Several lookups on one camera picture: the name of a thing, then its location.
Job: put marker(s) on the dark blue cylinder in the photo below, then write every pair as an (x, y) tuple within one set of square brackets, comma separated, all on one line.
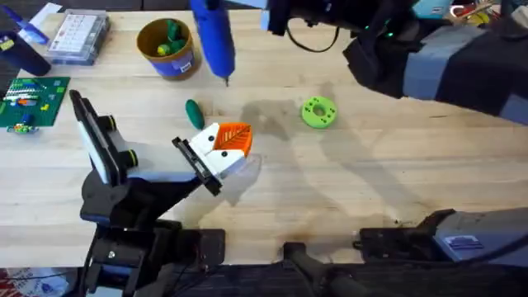
[(22, 55)]

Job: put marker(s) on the green disc with holes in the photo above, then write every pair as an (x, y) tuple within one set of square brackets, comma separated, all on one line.
[(319, 112)]

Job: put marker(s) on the white paper sheet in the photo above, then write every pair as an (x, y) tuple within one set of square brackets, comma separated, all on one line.
[(47, 12)]

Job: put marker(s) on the green vegetable toy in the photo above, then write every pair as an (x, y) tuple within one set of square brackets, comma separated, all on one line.
[(194, 114)]

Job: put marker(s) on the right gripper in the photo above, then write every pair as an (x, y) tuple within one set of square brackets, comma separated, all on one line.
[(313, 12)]

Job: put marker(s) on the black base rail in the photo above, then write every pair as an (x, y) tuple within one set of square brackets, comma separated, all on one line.
[(412, 282)]

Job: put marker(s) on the blue electric screwdriver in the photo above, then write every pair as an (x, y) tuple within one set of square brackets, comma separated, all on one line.
[(214, 37)]

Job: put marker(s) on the teal box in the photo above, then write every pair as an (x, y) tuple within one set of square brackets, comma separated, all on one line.
[(431, 7)]

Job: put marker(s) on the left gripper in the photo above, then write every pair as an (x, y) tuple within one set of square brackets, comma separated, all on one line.
[(161, 163)]

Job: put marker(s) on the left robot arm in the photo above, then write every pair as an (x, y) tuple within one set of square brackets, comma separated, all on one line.
[(123, 255)]

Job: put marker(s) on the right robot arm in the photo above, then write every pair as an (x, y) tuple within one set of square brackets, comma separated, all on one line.
[(474, 70)]

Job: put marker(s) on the clear plastic parts box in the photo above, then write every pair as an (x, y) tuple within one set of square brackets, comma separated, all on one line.
[(78, 37)]

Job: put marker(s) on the blue hand tool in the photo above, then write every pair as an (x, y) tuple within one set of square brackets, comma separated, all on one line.
[(29, 26)]

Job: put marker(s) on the brown tub with toys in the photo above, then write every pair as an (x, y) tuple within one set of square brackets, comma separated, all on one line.
[(165, 43)]

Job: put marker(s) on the green board with blocks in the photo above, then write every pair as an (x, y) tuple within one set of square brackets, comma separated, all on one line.
[(35, 101)]

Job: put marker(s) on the red and white bag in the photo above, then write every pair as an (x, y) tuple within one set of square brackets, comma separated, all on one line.
[(33, 282)]

